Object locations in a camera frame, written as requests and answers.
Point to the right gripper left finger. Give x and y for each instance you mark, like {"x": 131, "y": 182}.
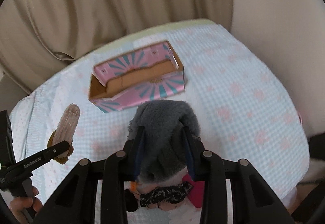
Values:
{"x": 74, "y": 200}

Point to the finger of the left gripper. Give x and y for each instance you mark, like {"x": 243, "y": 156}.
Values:
{"x": 50, "y": 153}

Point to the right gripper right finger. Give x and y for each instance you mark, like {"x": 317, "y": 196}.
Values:
{"x": 253, "y": 200}

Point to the black fuzzy scrunchie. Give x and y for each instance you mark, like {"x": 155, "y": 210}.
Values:
{"x": 131, "y": 202}

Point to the black patterned scrunchie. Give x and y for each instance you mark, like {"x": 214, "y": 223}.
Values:
{"x": 172, "y": 195}

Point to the grey fuzzy sock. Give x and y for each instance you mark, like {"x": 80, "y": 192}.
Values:
{"x": 163, "y": 120}

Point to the dusty pink fabric scrunchie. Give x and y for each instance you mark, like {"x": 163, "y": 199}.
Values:
{"x": 166, "y": 207}

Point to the person's left hand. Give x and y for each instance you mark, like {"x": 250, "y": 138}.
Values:
{"x": 18, "y": 204}

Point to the magenta zip pouch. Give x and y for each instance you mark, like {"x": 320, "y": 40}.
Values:
{"x": 195, "y": 195}

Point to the light blue checkered bedspread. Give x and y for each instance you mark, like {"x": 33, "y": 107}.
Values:
{"x": 243, "y": 109}

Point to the pink teal cardboard box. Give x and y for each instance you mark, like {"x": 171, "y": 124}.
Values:
{"x": 149, "y": 73}

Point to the beige curtain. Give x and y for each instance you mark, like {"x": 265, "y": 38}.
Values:
{"x": 41, "y": 37}

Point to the green bed sheet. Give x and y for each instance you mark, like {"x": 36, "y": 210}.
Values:
{"x": 142, "y": 33}

